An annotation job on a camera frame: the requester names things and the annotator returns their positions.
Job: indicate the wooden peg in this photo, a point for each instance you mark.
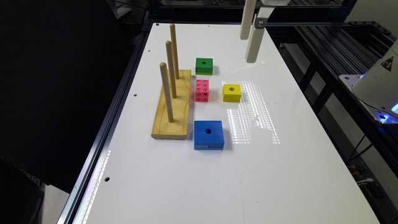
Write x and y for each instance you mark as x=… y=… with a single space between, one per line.
x=174 y=50
x=167 y=94
x=173 y=90

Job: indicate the yellow block with hole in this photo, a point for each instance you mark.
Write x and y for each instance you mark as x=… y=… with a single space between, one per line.
x=231 y=93

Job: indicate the black aluminium frame rack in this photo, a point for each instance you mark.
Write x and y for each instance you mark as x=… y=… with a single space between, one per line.
x=335 y=49

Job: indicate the near wooden peg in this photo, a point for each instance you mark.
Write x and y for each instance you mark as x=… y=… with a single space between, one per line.
x=167 y=94

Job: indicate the middle wooden peg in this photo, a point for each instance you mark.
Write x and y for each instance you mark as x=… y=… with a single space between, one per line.
x=173 y=90

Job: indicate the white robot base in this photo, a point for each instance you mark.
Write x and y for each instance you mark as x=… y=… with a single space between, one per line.
x=376 y=89

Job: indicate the green block with hole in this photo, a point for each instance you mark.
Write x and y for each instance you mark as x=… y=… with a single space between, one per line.
x=204 y=66

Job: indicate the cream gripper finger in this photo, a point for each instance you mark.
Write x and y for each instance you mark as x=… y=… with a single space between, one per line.
x=247 y=17
x=257 y=33

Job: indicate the blue square block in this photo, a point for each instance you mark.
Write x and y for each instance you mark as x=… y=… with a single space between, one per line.
x=208 y=135

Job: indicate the wooden peg base board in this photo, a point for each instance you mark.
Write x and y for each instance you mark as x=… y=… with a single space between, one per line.
x=162 y=128

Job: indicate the pink studded brick cube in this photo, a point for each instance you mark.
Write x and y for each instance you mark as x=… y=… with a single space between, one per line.
x=202 y=90

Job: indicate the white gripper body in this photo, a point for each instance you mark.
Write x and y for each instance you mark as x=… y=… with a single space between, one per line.
x=275 y=2

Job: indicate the far wooden peg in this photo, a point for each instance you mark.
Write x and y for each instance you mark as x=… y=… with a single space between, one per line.
x=174 y=50

